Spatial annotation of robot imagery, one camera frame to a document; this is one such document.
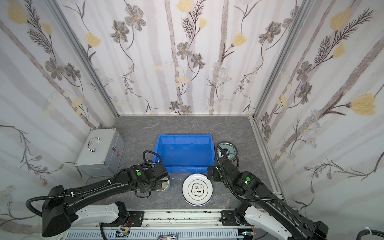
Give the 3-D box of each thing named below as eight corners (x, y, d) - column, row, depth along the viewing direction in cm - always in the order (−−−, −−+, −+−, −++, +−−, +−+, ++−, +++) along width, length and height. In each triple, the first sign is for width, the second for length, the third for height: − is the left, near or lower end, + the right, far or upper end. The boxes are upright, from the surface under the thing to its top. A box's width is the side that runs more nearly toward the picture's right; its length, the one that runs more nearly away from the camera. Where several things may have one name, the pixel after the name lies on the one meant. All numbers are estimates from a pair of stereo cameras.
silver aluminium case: (88, 177, 90) (69, 164, 77) (104, 143, 106) (91, 128, 92) (116, 177, 90) (102, 164, 77) (127, 143, 106) (118, 128, 93)
